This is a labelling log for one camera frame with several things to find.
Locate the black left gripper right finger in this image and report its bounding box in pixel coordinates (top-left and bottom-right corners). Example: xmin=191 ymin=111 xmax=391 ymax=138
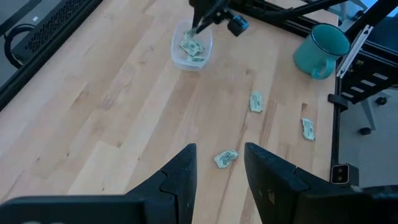
xmin=244 ymin=142 xmax=398 ymax=224

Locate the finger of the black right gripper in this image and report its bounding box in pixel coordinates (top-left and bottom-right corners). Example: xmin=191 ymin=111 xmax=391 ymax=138
xmin=191 ymin=6 xmax=205 ymax=30
xmin=195 ymin=7 xmax=230 ymax=35

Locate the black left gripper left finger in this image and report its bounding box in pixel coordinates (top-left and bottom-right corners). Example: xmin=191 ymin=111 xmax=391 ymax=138
xmin=0 ymin=142 xmax=199 ymax=224

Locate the clear plastic bin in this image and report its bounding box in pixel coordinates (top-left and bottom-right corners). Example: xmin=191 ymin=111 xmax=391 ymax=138
xmin=170 ymin=19 xmax=214 ymax=72

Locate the teal enamel mug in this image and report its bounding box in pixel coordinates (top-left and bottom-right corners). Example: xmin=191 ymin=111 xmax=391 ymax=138
xmin=292 ymin=23 xmax=351 ymax=81

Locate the grey chair base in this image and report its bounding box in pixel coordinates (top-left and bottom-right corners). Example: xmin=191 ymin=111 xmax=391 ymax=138
xmin=357 ymin=90 xmax=389 ymax=137

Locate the black perforated metal box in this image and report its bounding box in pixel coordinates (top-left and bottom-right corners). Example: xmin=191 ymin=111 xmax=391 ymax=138
xmin=11 ymin=0 xmax=96 ymax=65

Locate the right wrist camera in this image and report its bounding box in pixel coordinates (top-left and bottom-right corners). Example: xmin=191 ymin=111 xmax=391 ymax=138
xmin=226 ymin=14 xmax=250 ymax=38

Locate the small table-level camera box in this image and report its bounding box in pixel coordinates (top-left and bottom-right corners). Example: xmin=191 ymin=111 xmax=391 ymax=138
xmin=330 ymin=162 xmax=360 ymax=187

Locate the black table edge rail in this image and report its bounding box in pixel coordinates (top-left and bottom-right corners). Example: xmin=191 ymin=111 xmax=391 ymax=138
xmin=327 ymin=77 xmax=349 ymax=170
xmin=0 ymin=0 xmax=104 ymax=110

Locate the white aluminium bracket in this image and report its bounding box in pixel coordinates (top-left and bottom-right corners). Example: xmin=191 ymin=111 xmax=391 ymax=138
xmin=336 ymin=24 xmax=374 ymax=80

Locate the black robot stand frame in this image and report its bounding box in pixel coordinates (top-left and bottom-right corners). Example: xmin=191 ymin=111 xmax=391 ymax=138
xmin=236 ymin=0 xmax=398 ymax=113

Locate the black looped cable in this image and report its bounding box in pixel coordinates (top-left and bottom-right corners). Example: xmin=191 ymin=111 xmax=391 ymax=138
xmin=2 ymin=24 xmax=35 ymax=70

